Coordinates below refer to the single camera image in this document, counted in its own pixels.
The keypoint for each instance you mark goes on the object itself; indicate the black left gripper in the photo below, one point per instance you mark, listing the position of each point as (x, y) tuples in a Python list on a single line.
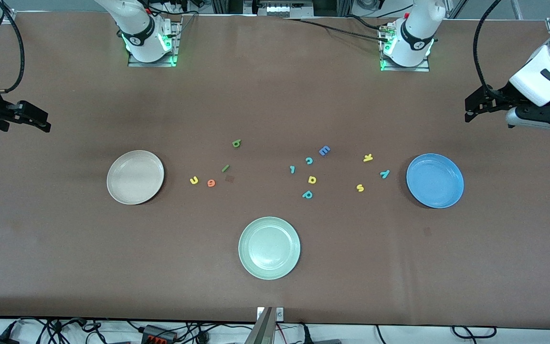
[(501, 94)]

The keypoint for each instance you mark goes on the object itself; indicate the teal letter y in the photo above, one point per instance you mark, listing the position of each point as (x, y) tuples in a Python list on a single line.
[(384, 173)]

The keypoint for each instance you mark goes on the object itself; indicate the yellow letter k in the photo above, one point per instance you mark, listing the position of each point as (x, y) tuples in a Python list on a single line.
[(368, 157)]

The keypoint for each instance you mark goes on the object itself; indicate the yellow letter u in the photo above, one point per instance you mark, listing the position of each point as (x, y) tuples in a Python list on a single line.
[(194, 180)]

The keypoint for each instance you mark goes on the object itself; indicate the green letter b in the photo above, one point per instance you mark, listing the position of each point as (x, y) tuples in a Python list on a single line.
[(236, 143)]

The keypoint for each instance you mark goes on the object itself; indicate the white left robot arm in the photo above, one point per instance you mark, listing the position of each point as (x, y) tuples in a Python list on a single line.
[(547, 71)]

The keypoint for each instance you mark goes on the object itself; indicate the blue plate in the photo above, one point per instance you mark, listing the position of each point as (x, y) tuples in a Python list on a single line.
[(435, 180)]

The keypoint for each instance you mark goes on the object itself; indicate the beige brown plate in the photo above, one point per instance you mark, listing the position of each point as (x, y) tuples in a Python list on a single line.
[(135, 177)]

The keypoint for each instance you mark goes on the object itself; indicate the blue letter E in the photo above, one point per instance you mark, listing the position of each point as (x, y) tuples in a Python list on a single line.
[(324, 151)]

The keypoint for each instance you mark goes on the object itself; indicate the yellow letter d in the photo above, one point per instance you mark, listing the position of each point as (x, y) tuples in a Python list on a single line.
[(312, 180)]

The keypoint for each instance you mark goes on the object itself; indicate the teal letter p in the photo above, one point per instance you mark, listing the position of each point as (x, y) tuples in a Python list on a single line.
[(307, 194)]

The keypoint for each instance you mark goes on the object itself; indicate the grey control box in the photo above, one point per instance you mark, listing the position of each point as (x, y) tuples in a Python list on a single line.
[(284, 8)]

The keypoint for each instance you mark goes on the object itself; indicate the black orange power strip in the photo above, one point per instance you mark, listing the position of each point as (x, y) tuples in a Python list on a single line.
[(158, 334)]

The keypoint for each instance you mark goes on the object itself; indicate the pale green plate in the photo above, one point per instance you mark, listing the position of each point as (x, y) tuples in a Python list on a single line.
[(269, 248)]

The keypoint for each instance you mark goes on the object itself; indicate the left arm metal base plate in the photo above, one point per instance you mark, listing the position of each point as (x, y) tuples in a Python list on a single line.
[(406, 69)]

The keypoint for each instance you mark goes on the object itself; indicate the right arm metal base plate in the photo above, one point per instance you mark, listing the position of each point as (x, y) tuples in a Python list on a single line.
[(151, 63)]

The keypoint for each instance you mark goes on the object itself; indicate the grey metal mount post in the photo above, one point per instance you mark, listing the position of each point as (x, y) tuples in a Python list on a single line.
[(263, 329)]

